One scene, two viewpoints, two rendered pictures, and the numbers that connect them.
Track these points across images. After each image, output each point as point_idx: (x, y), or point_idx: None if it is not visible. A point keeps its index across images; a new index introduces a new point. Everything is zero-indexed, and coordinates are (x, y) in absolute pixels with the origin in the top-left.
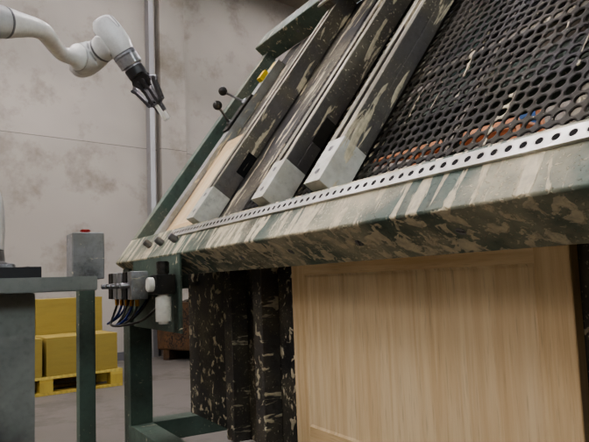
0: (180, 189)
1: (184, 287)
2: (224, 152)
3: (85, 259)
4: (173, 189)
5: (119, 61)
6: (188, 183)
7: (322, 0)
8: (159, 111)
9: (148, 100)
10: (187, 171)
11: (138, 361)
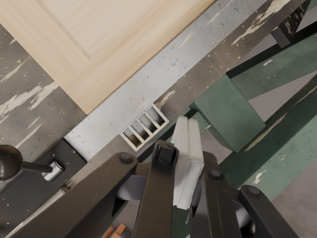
0: (274, 139)
1: (308, 25)
2: (95, 54)
3: None
4: (291, 133)
5: None
6: (252, 154)
7: None
8: (196, 140)
9: (230, 210)
10: (244, 176)
11: None
